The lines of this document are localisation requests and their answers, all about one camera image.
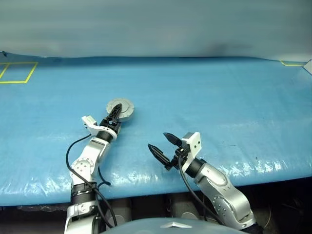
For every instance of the yellow tape double square marking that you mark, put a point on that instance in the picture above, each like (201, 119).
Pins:
(30, 74)

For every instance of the blue plastic table cover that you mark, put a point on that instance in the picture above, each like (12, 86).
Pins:
(219, 109)

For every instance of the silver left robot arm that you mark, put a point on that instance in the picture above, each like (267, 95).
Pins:
(85, 165)

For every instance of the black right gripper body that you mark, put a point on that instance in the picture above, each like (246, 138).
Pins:
(180, 153)

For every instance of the round silver motor lid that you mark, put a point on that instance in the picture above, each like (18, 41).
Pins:
(126, 107)

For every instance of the grey robot torso with emblem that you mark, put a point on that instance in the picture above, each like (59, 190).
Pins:
(170, 228)

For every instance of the grey rounded cylinder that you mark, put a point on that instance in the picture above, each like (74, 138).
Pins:
(120, 210)
(187, 207)

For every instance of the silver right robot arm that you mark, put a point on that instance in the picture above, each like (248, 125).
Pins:
(219, 185)

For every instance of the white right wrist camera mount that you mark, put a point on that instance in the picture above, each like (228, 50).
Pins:
(195, 143)

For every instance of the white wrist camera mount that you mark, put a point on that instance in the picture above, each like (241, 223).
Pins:
(93, 127)
(195, 143)

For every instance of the yellow tape corner marking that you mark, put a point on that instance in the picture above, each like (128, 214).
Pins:
(287, 64)

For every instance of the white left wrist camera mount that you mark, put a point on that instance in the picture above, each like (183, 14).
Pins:
(93, 127)

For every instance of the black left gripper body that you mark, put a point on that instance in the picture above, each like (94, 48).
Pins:
(112, 124)

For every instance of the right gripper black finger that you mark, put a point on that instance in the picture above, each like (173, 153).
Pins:
(173, 139)
(158, 154)

